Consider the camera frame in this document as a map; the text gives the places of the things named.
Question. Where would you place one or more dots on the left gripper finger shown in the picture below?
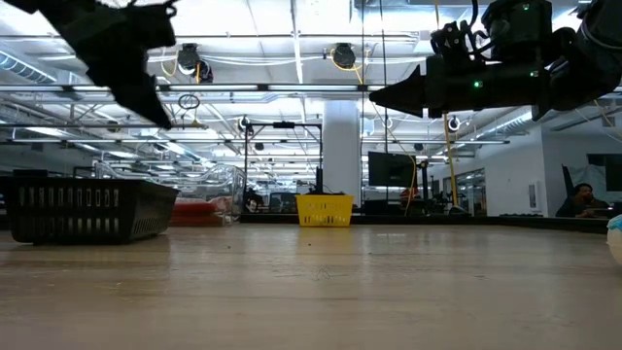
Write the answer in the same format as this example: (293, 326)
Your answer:
(143, 99)

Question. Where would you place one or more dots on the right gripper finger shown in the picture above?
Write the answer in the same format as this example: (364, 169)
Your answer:
(408, 94)

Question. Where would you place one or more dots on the blue frosted donut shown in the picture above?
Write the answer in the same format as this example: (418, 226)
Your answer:
(616, 243)

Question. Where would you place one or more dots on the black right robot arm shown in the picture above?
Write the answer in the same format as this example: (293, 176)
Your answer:
(593, 58)

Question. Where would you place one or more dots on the black monitor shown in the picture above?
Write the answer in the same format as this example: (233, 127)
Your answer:
(389, 170)

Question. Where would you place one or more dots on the white building column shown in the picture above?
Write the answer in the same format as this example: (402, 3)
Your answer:
(342, 155)

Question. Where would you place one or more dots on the clear plastic container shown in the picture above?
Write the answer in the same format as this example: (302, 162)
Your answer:
(228, 185)

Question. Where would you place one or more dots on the black plastic basket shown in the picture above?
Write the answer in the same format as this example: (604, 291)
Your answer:
(73, 214)

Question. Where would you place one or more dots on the yellow plastic basket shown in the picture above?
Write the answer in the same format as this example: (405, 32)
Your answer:
(324, 211)

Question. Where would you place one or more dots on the person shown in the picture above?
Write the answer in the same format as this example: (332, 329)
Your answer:
(583, 201)

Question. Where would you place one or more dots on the black camera stand frame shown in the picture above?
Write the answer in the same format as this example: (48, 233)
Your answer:
(284, 125)

